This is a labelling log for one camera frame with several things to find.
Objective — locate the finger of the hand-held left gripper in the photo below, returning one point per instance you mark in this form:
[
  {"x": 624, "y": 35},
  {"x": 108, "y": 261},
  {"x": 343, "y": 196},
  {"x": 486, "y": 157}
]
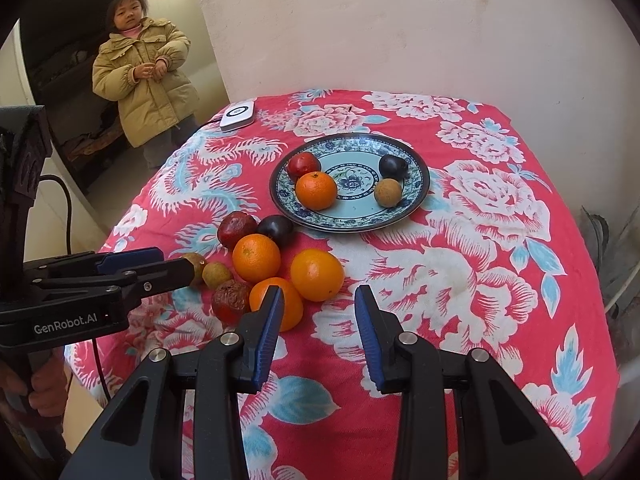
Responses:
[
  {"x": 130, "y": 260},
  {"x": 165, "y": 275}
]

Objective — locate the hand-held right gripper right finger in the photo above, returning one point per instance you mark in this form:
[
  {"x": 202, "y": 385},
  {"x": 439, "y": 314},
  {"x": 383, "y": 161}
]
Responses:
[{"x": 372, "y": 340}]

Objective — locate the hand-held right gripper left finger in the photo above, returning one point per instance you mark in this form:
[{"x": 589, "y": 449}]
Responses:
[{"x": 267, "y": 340}]

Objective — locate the shrivelled red apple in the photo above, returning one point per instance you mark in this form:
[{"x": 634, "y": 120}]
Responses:
[{"x": 230, "y": 302}]

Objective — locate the large dark red wrinkled apple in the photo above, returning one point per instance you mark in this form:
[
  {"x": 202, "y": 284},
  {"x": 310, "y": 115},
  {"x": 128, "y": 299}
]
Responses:
[{"x": 235, "y": 227}]

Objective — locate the dark purple plum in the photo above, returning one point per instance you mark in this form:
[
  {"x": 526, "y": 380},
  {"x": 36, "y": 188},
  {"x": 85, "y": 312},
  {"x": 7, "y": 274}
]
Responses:
[
  {"x": 275, "y": 229},
  {"x": 392, "y": 166}
]

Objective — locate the small brown pear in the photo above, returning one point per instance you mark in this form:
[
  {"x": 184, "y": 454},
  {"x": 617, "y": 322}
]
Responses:
[{"x": 388, "y": 193}]

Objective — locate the large orange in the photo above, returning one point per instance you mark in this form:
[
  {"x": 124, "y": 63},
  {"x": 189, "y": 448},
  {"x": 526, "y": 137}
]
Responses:
[{"x": 316, "y": 191}]

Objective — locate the blue patterned ceramic plate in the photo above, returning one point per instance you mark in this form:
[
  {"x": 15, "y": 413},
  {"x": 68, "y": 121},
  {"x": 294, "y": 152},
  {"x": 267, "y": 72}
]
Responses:
[{"x": 352, "y": 180}]

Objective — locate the fresh red apple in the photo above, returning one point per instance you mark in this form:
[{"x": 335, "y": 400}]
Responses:
[{"x": 302, "y": 165}]

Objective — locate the person's left hand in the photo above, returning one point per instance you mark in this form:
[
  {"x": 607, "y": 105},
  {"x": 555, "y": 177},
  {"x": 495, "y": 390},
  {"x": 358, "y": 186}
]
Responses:
[{"x": 47, "y": 385}]

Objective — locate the red floral tablecloth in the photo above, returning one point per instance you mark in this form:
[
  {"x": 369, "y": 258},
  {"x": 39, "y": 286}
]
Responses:
[{"x": 475, "y": 260}]

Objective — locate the white square electronic device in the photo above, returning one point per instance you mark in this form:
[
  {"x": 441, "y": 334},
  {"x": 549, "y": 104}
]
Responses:
[{"x": 238, "y": 116}]

